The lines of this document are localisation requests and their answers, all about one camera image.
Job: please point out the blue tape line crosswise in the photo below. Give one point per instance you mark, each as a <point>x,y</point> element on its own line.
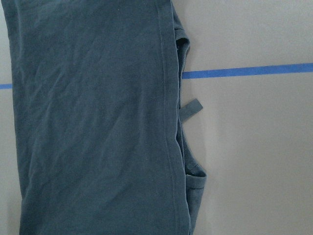
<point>248,71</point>

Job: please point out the black printed t-shirt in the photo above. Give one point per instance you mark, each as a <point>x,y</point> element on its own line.
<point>98,121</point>

